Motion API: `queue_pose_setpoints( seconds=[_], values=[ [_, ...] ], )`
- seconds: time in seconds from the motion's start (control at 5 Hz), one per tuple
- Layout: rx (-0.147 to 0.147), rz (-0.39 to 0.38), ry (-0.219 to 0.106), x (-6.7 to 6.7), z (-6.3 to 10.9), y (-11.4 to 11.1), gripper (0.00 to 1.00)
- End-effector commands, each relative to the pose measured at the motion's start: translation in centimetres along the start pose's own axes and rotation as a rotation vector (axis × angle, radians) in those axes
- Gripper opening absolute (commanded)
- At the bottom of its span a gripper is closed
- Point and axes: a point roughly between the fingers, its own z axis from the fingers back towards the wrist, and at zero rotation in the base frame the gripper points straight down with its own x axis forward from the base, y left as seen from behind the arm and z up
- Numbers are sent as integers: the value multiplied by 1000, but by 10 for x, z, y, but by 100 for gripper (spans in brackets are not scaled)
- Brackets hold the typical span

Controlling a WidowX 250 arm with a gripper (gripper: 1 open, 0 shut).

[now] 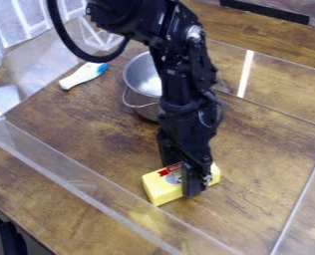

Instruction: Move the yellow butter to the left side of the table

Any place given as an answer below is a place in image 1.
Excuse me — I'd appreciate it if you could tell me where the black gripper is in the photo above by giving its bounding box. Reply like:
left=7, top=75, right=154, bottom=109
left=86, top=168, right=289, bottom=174
left=157, top=89, right=224, bottom=199

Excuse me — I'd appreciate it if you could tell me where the yellow butter block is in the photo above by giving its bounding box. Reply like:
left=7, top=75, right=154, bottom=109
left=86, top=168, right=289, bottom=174
left=141, top=161, right=222, bottom=207

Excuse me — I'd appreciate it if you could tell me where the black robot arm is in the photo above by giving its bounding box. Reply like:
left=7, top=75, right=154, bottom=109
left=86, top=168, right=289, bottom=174
left=87, top=0, right=224, bottom=197

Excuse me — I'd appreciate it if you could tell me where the stainless steel pot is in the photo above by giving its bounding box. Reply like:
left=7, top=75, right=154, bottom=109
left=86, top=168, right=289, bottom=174
left=122, top=52, right=161, bottom=122

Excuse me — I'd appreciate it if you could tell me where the clear acrylic barrier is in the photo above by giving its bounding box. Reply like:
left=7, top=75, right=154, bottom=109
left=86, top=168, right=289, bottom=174
left=0, top=6, right=315, bottom=255

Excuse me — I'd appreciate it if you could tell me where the black table leg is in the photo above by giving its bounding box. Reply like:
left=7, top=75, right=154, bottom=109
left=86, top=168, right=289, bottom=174
left=0, top=219, right=28, bottom=255

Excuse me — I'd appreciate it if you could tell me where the black bar at table edge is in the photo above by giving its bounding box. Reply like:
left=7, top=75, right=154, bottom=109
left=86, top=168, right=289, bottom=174
left=218, top=0, right=309, bottom=25

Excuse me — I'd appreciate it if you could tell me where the white curtain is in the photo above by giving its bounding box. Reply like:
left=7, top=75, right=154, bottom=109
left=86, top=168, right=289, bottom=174
left=0, top=0, right=103, bottom=78

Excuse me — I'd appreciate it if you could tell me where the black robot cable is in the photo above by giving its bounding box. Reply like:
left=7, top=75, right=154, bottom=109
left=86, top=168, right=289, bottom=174
left=46, top=0, right=131, bottom=64

